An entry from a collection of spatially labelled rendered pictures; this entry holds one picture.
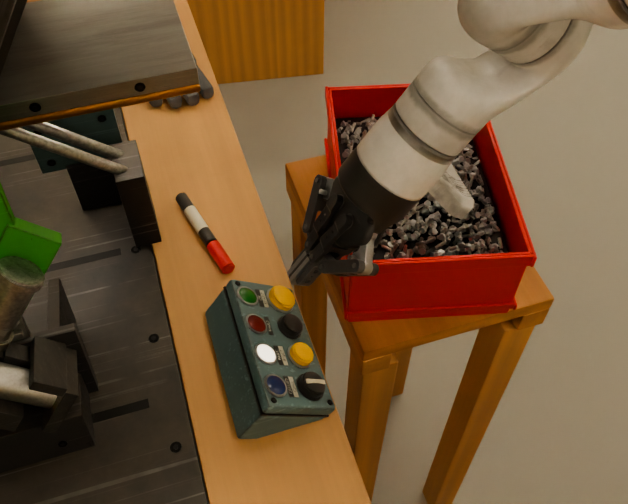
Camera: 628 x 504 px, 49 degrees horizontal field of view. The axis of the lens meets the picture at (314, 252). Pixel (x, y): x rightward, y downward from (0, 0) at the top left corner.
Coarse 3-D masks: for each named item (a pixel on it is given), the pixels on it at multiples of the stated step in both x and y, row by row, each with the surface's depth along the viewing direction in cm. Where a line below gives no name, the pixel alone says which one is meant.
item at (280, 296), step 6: (276, 288) 71; (282, 288) 72; (270, 294) 71; (276, 294) 71; (282, 294) 71; (288, 294) 72; (276, 300) 71; (282, 300) 71; (288, 300) 71; (294, 300) 72; (276, 306) 71; (282, 306) 71; (288, 306) 71
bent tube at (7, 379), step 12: (0, 372) 59; (12, 372) 60; (24, 372) 60; (0, 384) 59; (12, 384) 59; (24, 384) 60; (0, 396) 59; (12, 396) 60; (24, 396) 60; (36, 396) 60; (48, 396) 61; (48, 408) 62
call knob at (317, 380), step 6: (306, 372) 66; (312, 372) 66; (300, 378) 66; (306, 378) 65; (312, 378) 65; (318, 378) 66; (300, 384) 65; (306, 384) 65; (312, 384) 65; (318, 384) 65; (324, 384) 66; (306, 390) 64; (312, 390) 64; (318, 390) 65; (324, 390) 65; (312, 396) 65; (318, 396) 65
